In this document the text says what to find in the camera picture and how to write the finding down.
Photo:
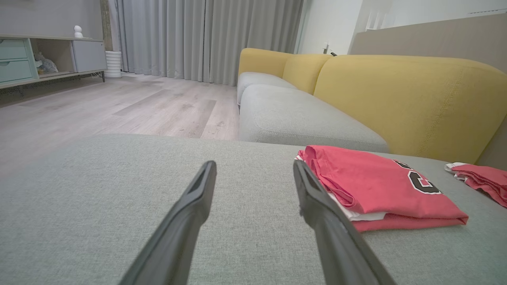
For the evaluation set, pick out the indoor tree plant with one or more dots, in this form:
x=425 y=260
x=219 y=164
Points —
x=106 y=23

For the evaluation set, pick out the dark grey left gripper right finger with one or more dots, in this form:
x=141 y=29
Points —
x=336 y=237

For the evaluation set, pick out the grey cabinet door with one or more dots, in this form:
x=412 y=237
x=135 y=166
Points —
x=89 y=55

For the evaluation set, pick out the red jersey with white sleeves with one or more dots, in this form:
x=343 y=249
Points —
x=376 y=186

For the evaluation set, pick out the yellow grey sofa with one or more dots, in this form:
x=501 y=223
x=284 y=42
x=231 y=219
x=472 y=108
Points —
x=99 y=198

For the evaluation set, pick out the soft toy in cabinet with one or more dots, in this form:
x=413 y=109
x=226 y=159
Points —
x=45 y=64

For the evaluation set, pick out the grey sofa seat cushion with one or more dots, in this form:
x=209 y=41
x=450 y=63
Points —
x=293 y=118
x=257 y=79

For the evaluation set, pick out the grey pleated curtain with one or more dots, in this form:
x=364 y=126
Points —
x=178 y=39

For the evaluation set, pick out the yellow sofa backrest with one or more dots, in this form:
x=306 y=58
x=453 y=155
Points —
x=396 y=99

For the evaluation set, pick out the white ribbed plant pot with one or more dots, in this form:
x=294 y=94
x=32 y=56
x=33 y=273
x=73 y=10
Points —
x=113 y=64

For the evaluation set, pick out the red garment with white trim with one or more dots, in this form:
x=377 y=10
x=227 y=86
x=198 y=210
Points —
x=487 y=180

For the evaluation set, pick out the pale green cabinet drawer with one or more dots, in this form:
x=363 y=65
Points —
x=14 y=70
x=12 y=49

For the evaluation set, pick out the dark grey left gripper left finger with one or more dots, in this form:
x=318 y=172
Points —
x=178 y=233

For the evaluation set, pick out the pale green TV cabinet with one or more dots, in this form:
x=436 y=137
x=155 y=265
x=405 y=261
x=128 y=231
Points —
x=59 y=53

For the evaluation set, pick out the small white figurine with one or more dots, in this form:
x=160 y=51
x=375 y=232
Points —
x=78 y=31

